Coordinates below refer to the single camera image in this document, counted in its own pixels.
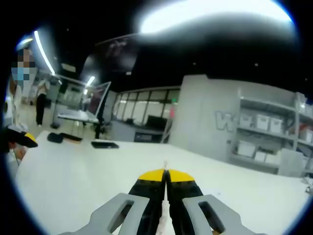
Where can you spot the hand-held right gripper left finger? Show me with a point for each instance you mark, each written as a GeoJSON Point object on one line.
{"type": "Point", "coordinates": [146, 191]}

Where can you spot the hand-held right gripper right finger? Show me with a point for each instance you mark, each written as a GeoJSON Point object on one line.
{"type": "Point", "coordinates": [183, 191]}

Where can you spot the clear resealable bag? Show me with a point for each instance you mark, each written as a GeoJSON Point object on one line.
{"type": "Point", "coordinates": [163, 225]}

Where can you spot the black pouch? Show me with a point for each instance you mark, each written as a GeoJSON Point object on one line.
{"type": "Point", "coordinates": [55, 137]}

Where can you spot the floor stand with pole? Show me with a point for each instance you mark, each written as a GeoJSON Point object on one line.
{"type": "Point", "coordinates": [55, 124]}

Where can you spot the flat black item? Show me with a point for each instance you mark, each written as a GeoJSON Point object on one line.
{"type": "Point", "coordinates": [72, 137]}

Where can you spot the grey background table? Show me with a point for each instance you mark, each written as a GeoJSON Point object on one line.
{"type": "Point", "coordinates": [78, 115]}

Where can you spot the black tablet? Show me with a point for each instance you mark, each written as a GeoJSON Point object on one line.
{"type": "Point", "coordinates": [105, 145]}

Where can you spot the grey counter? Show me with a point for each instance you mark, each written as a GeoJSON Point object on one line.
{"type": "Point", "coordinates": [127, 131]}

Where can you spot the black monitor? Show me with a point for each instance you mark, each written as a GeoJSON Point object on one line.
{"type": "Point", "coordinates": [156, 122]}

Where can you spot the pink sign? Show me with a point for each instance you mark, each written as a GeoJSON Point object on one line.
{"type": "Point", "coordinates": [172, 112]}

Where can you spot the standing display panel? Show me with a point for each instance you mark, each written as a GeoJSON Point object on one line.
{"type": "Point", "coordinates": [100, 100]}

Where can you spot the long ceiling tube light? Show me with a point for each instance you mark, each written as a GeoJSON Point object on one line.
{"type": "Point", "coordinates": [44, 52]}

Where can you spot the short ceiling tube light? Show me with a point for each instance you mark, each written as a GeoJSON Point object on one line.
{"type": "Point", "coordinates": [90, 80]}

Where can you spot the group of white storage bins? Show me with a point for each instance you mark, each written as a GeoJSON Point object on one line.
{"type": "Point", "coordinates": [262, 122]}

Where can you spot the grey shelving unit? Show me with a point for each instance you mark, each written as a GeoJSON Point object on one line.
{"type": "Point", "coordinates": [291, 137]}

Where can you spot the large bright ceiling light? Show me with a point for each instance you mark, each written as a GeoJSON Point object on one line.
{"type": "Point", "coordinates": [207, 14]}

